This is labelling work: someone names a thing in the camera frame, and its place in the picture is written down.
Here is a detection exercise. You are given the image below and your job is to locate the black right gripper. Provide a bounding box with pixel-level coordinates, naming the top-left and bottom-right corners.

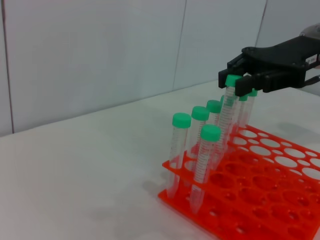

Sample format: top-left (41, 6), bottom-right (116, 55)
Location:
top-left (218, 36), bottom-right (320, 97)

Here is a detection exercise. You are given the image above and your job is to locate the orange plastic test tube rack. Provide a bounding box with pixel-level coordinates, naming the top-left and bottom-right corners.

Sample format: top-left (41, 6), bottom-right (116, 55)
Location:
top-left (157, 124), bottom-right (320, 240)

